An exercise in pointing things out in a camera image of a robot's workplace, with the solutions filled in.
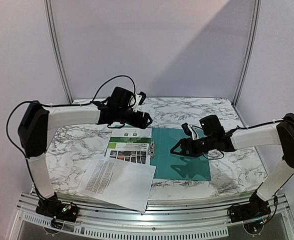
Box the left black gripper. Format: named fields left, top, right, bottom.
left=116, top=107, right=152, bottom=129

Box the teal file folder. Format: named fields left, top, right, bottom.
left=149, top=126, right=211, bottom=180

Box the green map flyer sheet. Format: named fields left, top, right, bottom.
left=105, top=127, right=152, bottom=165

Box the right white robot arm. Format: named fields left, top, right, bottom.
left=170, top=112, right=294, bottom=218

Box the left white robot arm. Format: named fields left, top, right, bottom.
left=18, top=87, right=153, bottom=217

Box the white text paper sheet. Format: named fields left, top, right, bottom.
left=76, top=155, right=156, bottom=213

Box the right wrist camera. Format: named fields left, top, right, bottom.
left=181, top=123, right=199, bottom=140

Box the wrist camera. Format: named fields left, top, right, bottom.
left=132, top=91, right=146, bottom=112
left=181, top=123, right=199, bottom=140

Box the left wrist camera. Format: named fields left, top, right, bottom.
left=132, top=91, right=146, bottom=112

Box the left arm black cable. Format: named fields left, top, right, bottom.
left=5, top=74, right=137, bottom=201

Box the aluminium front rail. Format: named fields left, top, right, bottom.
left=9, top=193, right=294, bottom=240

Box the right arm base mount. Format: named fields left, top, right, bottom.
left=227, top=195, right=279, bottom=225

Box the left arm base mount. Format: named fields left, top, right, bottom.
left=35, top=192, right=79, bottom=223

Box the left aluminium frame post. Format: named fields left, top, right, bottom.
left=44, top=0, right=73, bottom=103

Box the aluminium frame post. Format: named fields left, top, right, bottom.
left=232, top=0, right=261, bottom=107
left=44, top=0, right=73, bottom=103

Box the right aluminium frame post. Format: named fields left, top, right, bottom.
left=232, top=0, right=261, bottom=107

